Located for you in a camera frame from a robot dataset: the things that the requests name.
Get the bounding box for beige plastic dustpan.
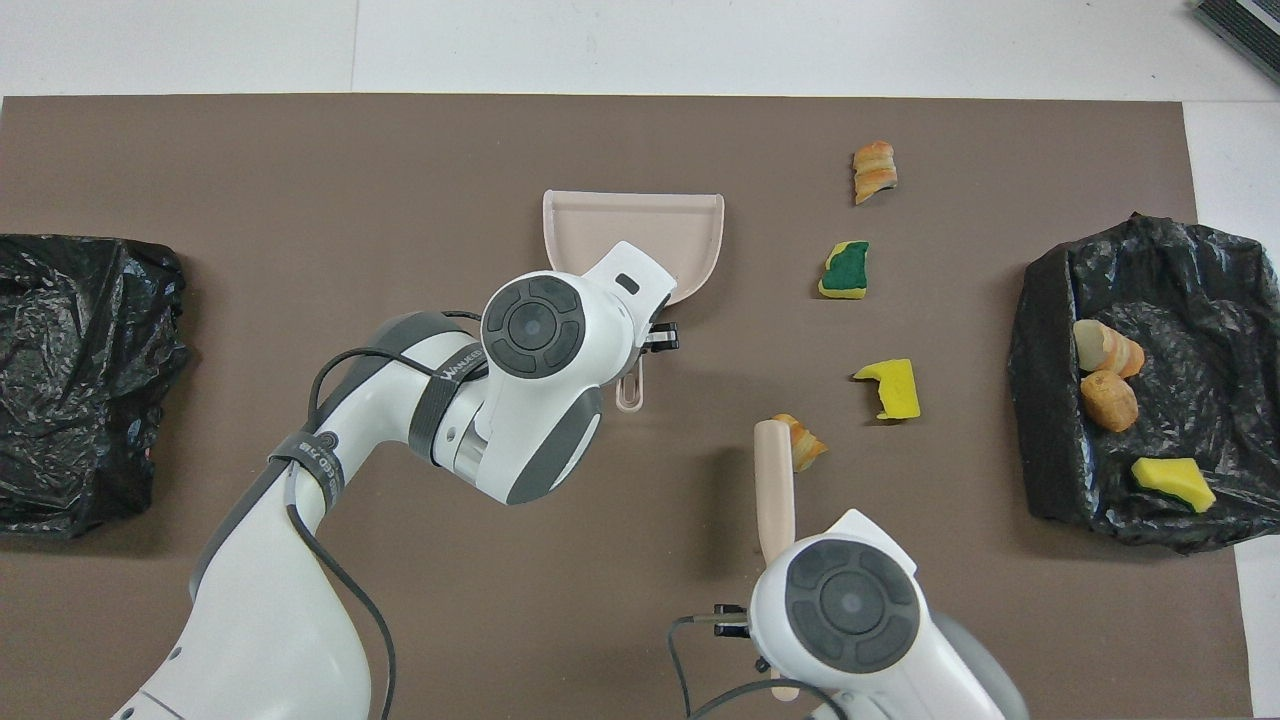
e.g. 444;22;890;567
543;190;725;414

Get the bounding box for pale crusty bread chunk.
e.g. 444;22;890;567
1073;318;1146;379

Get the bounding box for orange striped croissant piece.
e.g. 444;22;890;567
852;140;899;206
770;413;829;473

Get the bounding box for dark ribbed vent panel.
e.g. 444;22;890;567
1193;0;1280;86

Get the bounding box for brown table mat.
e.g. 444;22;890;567
0;94;1253;720

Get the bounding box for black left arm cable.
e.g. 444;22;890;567
285;310;491;720

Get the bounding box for notched yellow sponge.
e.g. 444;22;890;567
853;358;922;421

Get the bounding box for brown bread nugget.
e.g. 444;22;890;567
1080;370;1140;433

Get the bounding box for beige hand brush black bristles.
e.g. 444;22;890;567
753;419;801;701

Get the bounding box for small yellow green sponge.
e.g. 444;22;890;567
1131;457;1218;514

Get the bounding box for black bag lined bin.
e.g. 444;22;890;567
1007;212;1280;554
0;233;191;541

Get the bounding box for green topped yellow sponge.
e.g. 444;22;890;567
818;240;870;300

